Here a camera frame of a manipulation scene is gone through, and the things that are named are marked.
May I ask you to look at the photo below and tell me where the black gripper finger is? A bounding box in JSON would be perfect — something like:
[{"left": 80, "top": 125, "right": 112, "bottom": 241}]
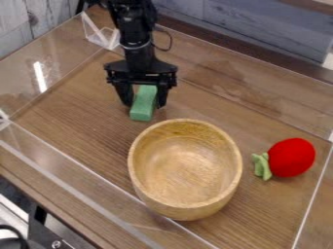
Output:
[
  {"left": 115, "top": 82, "right": 134, "bottom": 107},
  {"left": 156, "top": 84, "right": 168, "bottom": 108}
]

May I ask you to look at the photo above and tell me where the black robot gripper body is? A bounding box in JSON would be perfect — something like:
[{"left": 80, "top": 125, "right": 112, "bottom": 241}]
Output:
[{"left": 104, "top": 59, "right": 178, "bottom": 89}]

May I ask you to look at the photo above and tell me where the green rectangular block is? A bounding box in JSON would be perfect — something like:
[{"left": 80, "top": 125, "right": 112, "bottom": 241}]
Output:
[{"left": 130, "top": 86, "right": 158, "bottom": 122}]

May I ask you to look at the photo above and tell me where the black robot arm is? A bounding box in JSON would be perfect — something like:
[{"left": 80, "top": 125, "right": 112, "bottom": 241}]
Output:
[{"left": 104, "top": 0, "right": 178, "bottom": 108}]

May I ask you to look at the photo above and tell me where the brown wooden bowl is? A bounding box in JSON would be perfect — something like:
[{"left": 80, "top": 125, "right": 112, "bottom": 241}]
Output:
[{"left": 127, "top": 119, "right": 243, "bottom": 221}]

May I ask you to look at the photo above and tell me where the grey sofa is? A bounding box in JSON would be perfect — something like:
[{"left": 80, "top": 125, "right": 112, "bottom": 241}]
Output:
[{"left": 152, "top": 0, "right": 333, "bottom": 63}]

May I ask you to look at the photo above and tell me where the red plush strawberry toy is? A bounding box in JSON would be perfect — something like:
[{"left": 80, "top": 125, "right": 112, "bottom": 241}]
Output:
[{"left": 251, "top": 138, "right": 316, "bottom": 181}]

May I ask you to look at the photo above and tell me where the clear acrylic front barrier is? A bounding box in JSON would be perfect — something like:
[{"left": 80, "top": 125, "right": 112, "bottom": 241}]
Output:
[{"left": 0, "top": 110, "right": 217, "bottom": 249}]

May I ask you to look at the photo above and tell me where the black metal table leg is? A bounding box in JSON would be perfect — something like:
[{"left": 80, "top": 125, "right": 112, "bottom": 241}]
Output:
[{"left": 27, "top": 203, "right": 75, "bottom": 249}]

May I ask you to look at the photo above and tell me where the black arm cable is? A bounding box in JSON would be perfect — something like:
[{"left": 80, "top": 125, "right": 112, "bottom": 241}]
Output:
[{"left": 151, "top": 28, "right": 174, "bottom": 53}]

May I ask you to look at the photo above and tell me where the clear acrylic corner bracket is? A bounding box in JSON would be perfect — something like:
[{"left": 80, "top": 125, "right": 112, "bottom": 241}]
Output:
[{"left": 80, "top": 13, "right": 119, "bottom": 51}]

